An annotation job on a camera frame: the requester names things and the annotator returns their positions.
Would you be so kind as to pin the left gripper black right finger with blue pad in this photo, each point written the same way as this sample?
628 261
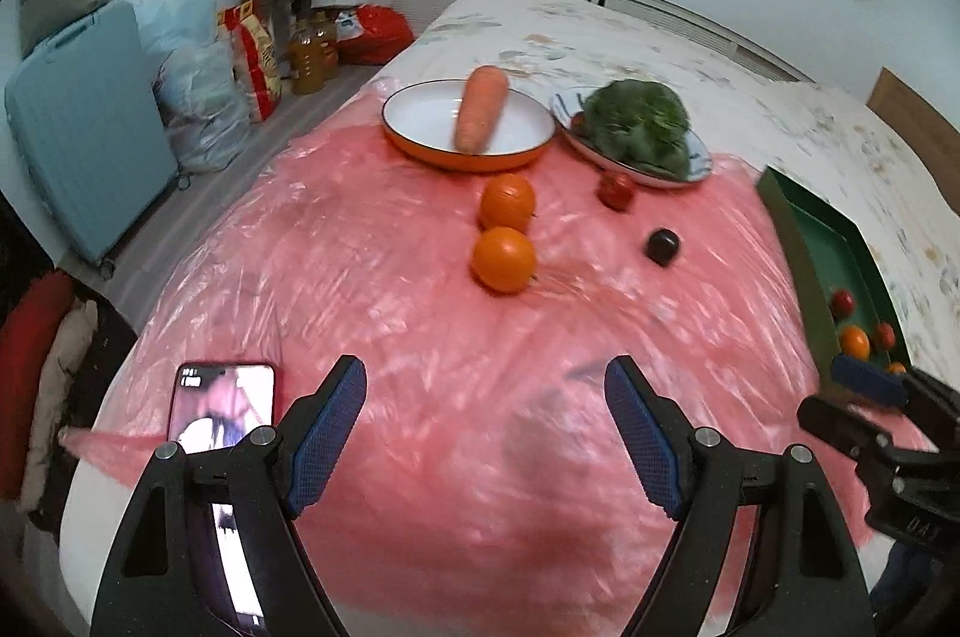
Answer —
802 575

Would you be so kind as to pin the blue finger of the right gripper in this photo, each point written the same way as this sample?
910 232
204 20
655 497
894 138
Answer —
930 404

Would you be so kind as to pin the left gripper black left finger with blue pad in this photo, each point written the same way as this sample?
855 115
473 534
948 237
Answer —
163 575

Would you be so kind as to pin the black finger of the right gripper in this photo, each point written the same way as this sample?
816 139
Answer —
845 431

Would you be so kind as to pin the large orange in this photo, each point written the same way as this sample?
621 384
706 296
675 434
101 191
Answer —
854 342

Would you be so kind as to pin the dark purple plum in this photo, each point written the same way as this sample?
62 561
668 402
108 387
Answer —
662 247

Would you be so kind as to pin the small red apple top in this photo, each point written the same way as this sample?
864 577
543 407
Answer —
616 191

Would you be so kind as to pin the green rectangular tray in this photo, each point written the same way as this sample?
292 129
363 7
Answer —
825 251

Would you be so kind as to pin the smartphone with red case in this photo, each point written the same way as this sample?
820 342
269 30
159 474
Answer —
215 405

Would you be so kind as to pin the wooden headboard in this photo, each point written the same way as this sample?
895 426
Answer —
934 140

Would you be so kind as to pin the beige cushion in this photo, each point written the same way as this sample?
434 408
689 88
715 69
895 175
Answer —
74 336

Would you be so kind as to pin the red cushion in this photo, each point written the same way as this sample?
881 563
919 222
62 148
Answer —
27 335

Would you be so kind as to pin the floral bed quilt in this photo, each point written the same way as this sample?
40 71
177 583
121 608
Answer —
637 44

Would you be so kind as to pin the pink plastic sheet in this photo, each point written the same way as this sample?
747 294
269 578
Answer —
450 344

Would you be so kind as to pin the green leafy vegetable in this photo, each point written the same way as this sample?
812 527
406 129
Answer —
639 123

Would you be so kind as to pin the white striped plate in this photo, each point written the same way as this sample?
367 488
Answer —
568 103

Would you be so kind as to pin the white plastic bags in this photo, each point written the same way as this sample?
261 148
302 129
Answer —
204 109

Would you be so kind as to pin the light blue suitcase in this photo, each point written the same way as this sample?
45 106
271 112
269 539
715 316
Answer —
84 117

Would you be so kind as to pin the orange carrot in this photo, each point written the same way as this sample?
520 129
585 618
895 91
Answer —
483 99

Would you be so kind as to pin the red yellow rice sack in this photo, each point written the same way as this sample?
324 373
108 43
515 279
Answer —
245 28

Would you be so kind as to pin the orange rimmed white bowl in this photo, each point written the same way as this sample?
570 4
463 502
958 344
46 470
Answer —
420 120

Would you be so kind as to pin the amber oil bottle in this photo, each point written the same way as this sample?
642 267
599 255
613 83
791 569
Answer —
312 53

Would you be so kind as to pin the red plastic bag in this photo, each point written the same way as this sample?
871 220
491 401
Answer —
371 35

